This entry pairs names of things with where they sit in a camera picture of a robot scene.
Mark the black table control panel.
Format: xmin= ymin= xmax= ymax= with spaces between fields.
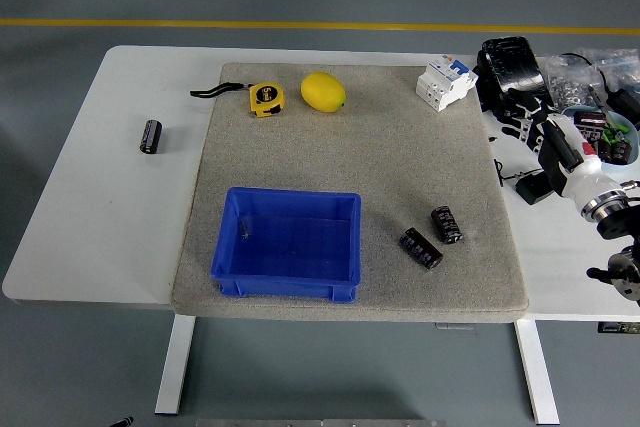
xmin=597 ymin=320 xmax=640 ymax=335

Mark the green plastic piece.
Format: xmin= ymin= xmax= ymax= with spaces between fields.
xmin=602 ymin=124 xmax=630 ymax=144

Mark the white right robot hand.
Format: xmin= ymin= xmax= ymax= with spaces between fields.
xmin=487 ymin=89 xmax=622 ymax=216

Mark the black power adapter with cord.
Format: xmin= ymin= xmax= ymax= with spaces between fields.
xmin=558 ymin=51 xmax=640 ymax=123

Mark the yellow tape measure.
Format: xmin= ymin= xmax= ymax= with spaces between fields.
xmin=189 ymin=80 xmax=286 ymax=120

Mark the clear bag of hardware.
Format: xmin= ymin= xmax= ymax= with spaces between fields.
xmin=574 ymin=48 xmax=640 ymax=93

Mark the light blue bowl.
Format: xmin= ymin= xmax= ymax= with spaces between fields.
xmin=559 ymin=105 xmax=640 ymax=168

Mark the white table leg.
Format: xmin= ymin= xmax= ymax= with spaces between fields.
xmin=514 ymin=319 xmax=561 ymax=426
xmin=153 ymin=316 xmax=196 ymax=417

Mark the clear bag of nuts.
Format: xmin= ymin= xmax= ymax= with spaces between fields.
xmin=543 ymin=54 xmax=604 ymax=109

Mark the black cylindrical battery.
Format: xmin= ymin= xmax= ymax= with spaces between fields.
xmin=430 ymin=204 xmax=464 ymax=245
xmin=398 ymin=227 xmax=445 ymax=272
xmin=138 ymin=118 xmax=164 ymax=155

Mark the grey-brown table mat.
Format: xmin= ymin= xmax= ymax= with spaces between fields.
xmin=169 ymin=62 xmax=530 ymax=324

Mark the blue plastic box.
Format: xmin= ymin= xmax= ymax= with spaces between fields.
xmin=209 ymin=186 xmax=363 ymax=304

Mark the white circuit breaker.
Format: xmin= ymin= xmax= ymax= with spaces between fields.
xmin=415 ymin=55 xmax=479 ymax=112

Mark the yellow lemon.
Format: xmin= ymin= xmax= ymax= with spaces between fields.
xmin=300 ymin=71 xmax=347 ymax=113

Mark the small black adapter with cable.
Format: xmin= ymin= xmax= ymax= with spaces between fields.
xmin=493 ymin=159 xmax=557 ymax=206

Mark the black wrapped case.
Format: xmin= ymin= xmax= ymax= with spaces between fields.
xmin=474 ymin=36 xmax=557 ymax=121

